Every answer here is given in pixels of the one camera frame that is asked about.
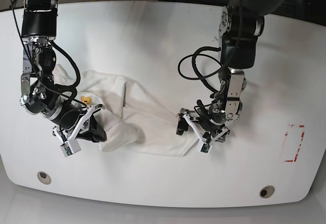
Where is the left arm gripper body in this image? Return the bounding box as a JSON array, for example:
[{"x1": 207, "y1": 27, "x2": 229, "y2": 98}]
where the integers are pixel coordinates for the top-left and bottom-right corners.
[{"x1": 177, "y1": 108, "x2": 230, "y2": 147}]

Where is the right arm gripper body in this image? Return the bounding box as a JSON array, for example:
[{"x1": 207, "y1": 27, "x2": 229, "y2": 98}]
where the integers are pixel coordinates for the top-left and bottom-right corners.
[{"x1": 50, "y1": 103, "x2": 106, "y2": 146}]

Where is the white printed t-shirt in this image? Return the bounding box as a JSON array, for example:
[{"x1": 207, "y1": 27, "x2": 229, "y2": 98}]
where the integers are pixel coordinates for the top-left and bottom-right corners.
[{"x1": 49, "y1": 63, "x2": 198, "y2": 157}]

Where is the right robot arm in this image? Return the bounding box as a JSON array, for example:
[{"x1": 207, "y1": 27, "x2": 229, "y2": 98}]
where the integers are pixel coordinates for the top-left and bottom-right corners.
[{"x1": 18, "y1": 0, "x2": 87, "y2": 140}]

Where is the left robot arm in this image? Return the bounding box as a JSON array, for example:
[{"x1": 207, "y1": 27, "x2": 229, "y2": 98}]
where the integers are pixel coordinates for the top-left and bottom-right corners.
[{"x1": 176, "y1": 0, "x2": 284, "y2": 153}]

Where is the red tape rectangle marking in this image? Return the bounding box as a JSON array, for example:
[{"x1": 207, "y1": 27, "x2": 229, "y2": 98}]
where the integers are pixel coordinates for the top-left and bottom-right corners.
[{"x1": 282, "y1": 124, "x2": 305, "y2": 163}]

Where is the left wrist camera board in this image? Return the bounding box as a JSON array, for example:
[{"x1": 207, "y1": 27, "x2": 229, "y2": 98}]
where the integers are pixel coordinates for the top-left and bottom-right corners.
[{"x1": 200, "y1": 143, "x2": 213, "y2": 154}]

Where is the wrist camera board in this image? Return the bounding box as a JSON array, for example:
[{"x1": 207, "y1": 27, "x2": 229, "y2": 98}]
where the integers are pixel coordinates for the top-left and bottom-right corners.
[
  {"x1": 200, "y1": 143, "x2": 213, "y2": 154},
  {"x1": 60, "y1": 139, "x2": 81, "y2": 157}
]

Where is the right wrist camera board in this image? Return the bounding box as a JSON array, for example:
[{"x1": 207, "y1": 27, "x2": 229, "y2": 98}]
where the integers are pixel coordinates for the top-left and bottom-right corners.
[{"x1": 60, "y1": 139, "x2": 81, "y2": 157}]

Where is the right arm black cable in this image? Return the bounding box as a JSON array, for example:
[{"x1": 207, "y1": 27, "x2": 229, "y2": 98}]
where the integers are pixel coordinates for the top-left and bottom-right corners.
[{"x1": 52, "y1": 40, "x2": 82, "y2": 100}]

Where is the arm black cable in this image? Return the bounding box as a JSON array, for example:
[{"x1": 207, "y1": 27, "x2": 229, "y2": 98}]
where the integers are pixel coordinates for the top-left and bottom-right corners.
[
  {"x1": 177, "y1": 46, "x2": 225, "y2": 92},
  {"x1": 52, "y1": 40, "x2": 82, "y2": 100}
]

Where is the left table cable grommet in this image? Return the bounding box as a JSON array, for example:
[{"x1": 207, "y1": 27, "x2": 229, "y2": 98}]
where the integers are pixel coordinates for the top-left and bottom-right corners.
[{"x1": 37, "y1": 172, "x2": 51, "y2": 185}]

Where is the table cable grommet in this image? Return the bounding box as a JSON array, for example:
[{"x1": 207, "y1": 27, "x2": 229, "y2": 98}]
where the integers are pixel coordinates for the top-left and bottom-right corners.
[
  {"x1": 37, "y1": 172, "x2": 51, "y2": 185},
  {"x1": 259, "y1": 185, "x2": 275, "y2": 199}
]

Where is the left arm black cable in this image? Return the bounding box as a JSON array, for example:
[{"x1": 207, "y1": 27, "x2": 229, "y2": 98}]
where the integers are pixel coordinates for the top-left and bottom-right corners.
[{"x1": 177, "y1": 46, "x2": 225, "y2": 92}]

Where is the right table cable grommet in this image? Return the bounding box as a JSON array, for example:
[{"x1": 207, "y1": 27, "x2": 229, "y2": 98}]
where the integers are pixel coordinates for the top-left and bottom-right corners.
[{"x1": 259, "y1": 185, "x2": 275, "y2": 199}]

